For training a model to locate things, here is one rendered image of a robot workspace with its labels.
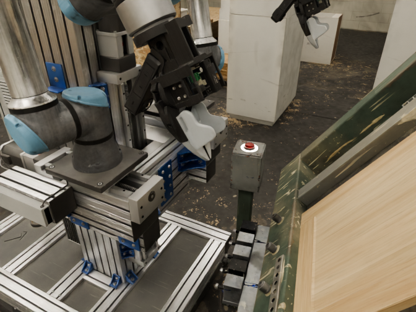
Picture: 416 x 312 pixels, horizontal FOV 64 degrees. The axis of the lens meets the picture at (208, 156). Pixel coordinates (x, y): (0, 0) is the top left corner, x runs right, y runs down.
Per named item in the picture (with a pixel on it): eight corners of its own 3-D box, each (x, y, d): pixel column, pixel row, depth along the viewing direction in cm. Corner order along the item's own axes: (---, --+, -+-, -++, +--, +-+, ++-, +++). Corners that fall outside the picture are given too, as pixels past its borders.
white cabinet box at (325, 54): (301, 54, 610) (307, 11, 572) (334, 57, 587) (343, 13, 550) (294, 60, 575) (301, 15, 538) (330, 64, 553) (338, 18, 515)
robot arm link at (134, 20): (105, 14, 46) (142, 6, 52) (121, 46, 47) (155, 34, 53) (142, -12, 42) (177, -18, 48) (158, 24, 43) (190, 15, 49)
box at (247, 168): (236, 174, 149) (238, 138, 140) (262, 178, 147) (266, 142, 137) (229, 190, 140) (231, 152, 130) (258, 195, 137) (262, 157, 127)
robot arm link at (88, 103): (121, 130, 101) (114, 87, 94) (81, 147, 92) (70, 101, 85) (98, 119, 108) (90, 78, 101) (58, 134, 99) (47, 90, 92)
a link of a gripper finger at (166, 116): (182, 145, 50) (155, 90, 47) (175, 147, 51) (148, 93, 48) (198, 132, 53) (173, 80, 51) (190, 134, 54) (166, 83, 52)
